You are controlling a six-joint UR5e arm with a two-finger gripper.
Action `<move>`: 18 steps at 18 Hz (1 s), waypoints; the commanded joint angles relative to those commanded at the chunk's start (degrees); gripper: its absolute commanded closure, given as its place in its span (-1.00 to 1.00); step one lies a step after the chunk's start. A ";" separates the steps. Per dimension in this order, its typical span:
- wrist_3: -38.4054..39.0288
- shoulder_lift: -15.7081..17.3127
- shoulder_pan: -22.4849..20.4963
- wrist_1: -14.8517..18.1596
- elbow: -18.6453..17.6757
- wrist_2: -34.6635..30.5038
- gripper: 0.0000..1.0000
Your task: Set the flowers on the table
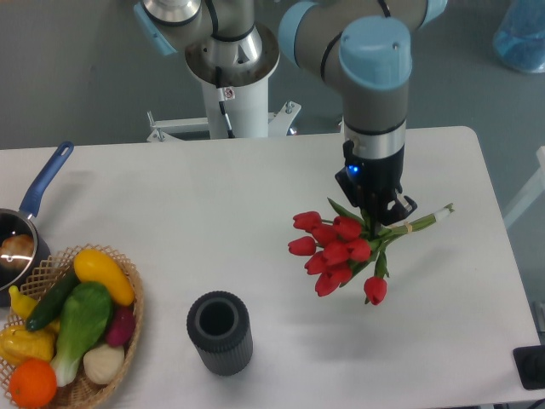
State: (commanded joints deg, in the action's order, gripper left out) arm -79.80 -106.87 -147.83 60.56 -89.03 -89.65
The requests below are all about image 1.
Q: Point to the yellow squash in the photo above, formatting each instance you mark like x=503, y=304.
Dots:
x=93, y=265

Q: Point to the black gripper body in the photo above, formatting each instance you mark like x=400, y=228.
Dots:
x=379, y=178

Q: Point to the green cucumber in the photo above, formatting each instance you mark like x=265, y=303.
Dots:
x=49, y=307

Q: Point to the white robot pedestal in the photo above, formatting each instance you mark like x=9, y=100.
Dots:
x=231, y=112

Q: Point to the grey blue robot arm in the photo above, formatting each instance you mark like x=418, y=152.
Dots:
x=360, y=49

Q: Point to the woven wicker basket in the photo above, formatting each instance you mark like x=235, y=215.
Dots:
x=81, y=393

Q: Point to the blue transparent container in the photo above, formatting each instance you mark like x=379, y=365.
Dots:
x=519, y=39

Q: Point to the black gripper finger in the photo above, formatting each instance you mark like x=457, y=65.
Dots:
x=397, y=210
x=350, y=188

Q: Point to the black device at edge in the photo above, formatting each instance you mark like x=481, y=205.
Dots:
x=530, y=365

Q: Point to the brown bread roll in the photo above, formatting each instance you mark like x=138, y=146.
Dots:
x=16, y=252

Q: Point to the yellow corn cob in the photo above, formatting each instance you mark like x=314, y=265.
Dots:
x=19, y=345

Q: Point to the green bok choy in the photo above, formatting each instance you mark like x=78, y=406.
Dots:
x=83, y=320

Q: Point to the dark grey ribbed vase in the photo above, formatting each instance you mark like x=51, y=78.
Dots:
x=218, y=324

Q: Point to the orange fruit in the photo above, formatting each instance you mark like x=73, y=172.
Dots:
x=33, y=384

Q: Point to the white frame at right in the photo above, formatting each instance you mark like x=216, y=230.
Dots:
x=527, y=195

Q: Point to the red tulip bouquet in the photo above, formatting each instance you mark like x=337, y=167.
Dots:
x=339, y=249

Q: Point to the blue handled saucepan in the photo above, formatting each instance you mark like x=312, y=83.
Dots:
x=15, y=222

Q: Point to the white garlic bulb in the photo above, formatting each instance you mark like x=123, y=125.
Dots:
x=102, y=364

